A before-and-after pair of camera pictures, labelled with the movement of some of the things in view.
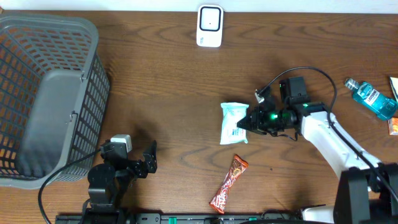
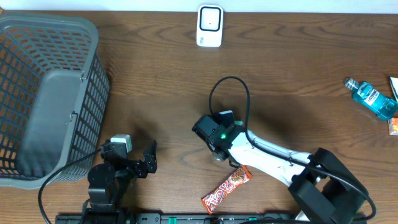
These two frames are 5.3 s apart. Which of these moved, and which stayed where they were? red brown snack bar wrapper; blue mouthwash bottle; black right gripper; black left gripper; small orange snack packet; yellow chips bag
Moved: black right gripper; red brown snack bar wrapper
Stayed: blue mouthwash bottle; yellow chips bag; small orange snack packet; black left gripper
